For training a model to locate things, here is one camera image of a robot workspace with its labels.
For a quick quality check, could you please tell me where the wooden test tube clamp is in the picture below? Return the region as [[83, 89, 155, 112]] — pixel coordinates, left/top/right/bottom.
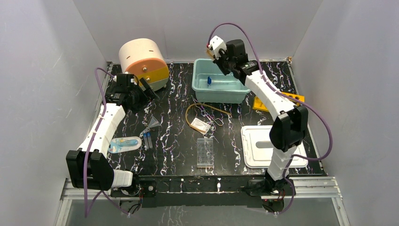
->
[[206, 46, 216, 61]]

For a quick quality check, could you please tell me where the graduated cylinder blue base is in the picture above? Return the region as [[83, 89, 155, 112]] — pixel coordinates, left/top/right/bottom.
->
[[207, 76, 237, 86]]

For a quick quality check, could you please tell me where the yellow test tube rack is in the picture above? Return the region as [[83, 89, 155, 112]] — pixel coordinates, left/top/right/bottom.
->
[[252, 92, 305, 112]]

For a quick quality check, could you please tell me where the small clear plastic bag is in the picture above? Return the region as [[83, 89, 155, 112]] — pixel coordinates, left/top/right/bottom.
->
[[190, 118, 211, 135]]

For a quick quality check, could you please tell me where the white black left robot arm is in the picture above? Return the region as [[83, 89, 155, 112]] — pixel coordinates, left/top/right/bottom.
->
[[66, 73, 157, 196]]

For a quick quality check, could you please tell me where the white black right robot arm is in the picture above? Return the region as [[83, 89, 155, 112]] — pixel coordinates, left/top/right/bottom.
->
[[207, 36, 308, 195]]

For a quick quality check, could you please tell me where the teal plastic bin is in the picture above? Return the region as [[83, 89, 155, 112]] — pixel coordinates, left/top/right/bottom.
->
[[192, 58, 250, 104]]

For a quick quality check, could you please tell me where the clear plastic funnel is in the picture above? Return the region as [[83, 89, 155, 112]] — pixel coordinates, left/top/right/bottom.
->
[[140, 116, 161, 135]]

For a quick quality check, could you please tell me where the cream orange cylindrical centrifuge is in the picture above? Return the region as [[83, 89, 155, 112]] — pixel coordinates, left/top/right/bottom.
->
[[119, 38, 169, 91]]

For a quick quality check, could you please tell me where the blue capped vial right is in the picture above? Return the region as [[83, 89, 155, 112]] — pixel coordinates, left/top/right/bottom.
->
[[146, 132, 153, 149]]

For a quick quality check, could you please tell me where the blue capped vial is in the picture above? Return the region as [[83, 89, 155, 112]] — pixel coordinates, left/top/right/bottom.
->
[[143, 133, 149, 150], [146, 132, 153, 149]]

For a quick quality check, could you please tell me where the blue capped vial left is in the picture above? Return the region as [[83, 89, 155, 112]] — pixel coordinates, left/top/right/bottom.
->
[[143, 133, 149, 150]]

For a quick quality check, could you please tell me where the blue packaged syringe blister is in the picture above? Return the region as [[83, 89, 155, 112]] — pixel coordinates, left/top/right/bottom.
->
[[108, 137, 142, 154]]

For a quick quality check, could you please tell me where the tan rubber tubing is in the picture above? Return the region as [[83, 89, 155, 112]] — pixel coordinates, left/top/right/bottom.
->
[[184, 103, 231, 128]]

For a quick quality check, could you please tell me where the white bin lid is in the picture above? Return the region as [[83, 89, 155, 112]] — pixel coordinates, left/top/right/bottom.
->
[[240, 125, 309, 170]]

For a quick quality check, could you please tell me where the clear well plate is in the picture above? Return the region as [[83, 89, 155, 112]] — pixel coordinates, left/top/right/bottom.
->
[[197, 138, 214, 168]]

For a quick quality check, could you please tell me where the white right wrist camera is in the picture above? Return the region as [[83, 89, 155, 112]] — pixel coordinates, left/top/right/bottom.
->
[[207, 35, 227, 59]]

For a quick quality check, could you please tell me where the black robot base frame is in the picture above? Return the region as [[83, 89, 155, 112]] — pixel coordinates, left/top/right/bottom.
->
[[111, 174, 296, 209]]

